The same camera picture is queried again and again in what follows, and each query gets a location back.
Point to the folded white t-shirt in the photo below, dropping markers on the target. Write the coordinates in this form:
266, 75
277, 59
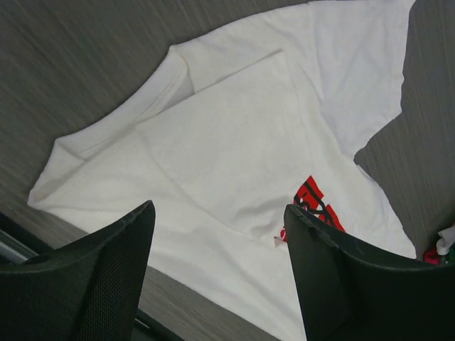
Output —
445, 241

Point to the white t-shirt red print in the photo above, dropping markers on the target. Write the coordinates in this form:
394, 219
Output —
231, 128

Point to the aluminium extrusion crossbar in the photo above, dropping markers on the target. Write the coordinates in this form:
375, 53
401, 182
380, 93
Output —
18, 244

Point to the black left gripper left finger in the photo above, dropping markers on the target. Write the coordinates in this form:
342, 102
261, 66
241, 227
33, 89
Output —
87, 290

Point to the folded green t-shirt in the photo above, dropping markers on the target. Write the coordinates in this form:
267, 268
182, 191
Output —
450, 257

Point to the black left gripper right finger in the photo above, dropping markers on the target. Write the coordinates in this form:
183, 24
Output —
349, 289

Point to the folded red t-shirt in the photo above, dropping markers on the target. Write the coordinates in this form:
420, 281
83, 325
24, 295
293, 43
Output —
432, 257

